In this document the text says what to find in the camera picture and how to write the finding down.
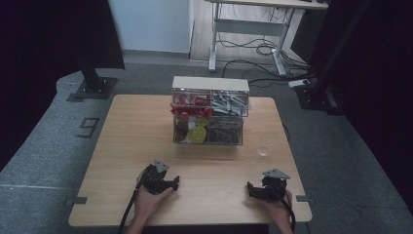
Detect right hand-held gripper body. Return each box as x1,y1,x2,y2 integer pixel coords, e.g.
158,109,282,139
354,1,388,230
258,168,291,203

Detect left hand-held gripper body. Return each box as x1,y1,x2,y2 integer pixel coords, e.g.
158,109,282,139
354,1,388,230
141,159,175,195

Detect clear plastic cup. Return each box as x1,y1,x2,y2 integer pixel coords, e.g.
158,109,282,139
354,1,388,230
256,131,280,157

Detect clear drawer organizer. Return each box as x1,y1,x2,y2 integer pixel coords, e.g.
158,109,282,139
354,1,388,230
170,75,250,146

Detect person's right hand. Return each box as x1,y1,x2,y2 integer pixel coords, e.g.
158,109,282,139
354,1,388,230
259,189,293,224

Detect person's left hand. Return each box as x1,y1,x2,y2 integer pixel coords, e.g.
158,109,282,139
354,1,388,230
133,171,174,224

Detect lime green coffee capsule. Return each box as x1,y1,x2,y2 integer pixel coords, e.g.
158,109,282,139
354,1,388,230
187,126,208,144

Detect brown coffee capsule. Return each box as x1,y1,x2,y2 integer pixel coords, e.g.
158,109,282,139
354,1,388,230
174,120,190,142

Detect pile of red packets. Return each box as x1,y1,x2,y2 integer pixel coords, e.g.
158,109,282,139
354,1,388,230
170,92,214,120

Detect pile of grey packets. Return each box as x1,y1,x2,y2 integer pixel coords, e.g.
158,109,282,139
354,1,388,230
211,91,248,117

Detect black floor tape marker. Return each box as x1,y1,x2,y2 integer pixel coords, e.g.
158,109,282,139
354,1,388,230
75,117,100,139

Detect black metal stand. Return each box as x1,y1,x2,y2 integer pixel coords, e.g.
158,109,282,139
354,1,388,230
294,0,374,117

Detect white power strip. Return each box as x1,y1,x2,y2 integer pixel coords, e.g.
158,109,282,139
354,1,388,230
287,78,312,89

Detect black curtain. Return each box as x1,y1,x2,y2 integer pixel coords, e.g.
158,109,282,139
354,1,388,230
308,0,413,215
0,0,127,172

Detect white metal desk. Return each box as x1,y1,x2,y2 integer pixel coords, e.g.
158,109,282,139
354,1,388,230
204,0,329,78

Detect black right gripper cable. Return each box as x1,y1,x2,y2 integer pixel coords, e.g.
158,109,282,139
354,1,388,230
272,184,297,233

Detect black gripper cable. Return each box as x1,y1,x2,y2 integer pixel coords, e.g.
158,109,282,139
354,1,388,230
272,184,297,233
118,183,144,234

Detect grey table edge bracket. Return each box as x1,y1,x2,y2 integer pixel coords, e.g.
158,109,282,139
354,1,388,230
295,194,317,206
64,195,89,207

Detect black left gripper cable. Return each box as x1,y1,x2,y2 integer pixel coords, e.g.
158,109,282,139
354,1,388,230
118,183,144,234

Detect black stand with base plate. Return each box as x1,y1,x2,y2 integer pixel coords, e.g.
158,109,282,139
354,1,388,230
73,59,119,100

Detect black floor cables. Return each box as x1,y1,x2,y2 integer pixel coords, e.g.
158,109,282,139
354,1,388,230
216,6,315,90

